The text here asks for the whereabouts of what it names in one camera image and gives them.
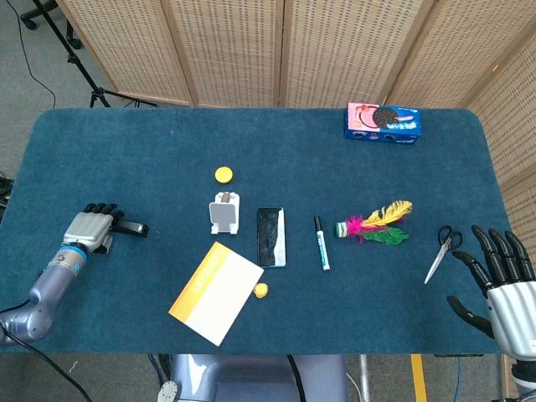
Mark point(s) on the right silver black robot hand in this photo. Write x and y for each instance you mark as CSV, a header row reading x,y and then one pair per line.
x,y
515,310

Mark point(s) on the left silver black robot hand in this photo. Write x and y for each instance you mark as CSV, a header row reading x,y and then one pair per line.
x,y
86,228

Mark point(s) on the black stapler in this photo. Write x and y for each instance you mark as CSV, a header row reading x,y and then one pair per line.
x,y
134,228

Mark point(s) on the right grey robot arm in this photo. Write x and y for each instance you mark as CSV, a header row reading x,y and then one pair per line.
x,y
525,377

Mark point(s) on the yellow and white notebook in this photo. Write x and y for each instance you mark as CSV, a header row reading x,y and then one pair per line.
x,y
218,293

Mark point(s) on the blue felt table cover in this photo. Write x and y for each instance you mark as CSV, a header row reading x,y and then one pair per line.
x,y
125,159

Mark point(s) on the rattan folding screen panel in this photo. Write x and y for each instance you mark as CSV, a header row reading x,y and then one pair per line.
x,y
456,46
125,46
343,46
523,218
230,50
511,117

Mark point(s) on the white phone stand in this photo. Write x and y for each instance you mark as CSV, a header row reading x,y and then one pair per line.
x,y
224,213

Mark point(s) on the yellow bottle cap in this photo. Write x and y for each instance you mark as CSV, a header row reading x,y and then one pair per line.
x,y
224,175

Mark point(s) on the black tripod stand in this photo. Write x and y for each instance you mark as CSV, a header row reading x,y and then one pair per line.
x,y
79,67

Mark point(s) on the grey metal table leg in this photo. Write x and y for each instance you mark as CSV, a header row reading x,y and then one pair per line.
x,y
365,377

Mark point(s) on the black smartphone in blue case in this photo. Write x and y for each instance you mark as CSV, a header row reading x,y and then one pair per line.
x,y
270,234

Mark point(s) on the yellow duck toy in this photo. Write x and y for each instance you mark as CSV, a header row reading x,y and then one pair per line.
x,y
261,291

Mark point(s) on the colourful feather shuttlecock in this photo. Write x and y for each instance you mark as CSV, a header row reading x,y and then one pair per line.
x,y
342,229

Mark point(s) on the green whiteboard marker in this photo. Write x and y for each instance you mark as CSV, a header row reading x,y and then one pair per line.
x,y
322,245

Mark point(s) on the black office chair base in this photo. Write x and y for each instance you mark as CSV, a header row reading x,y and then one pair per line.
x,y
30,21

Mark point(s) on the grey robot torso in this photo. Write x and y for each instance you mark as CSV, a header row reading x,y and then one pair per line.
x,y
251,377

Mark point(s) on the blue cookie box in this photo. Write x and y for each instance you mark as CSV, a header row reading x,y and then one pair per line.
x,y
383,123

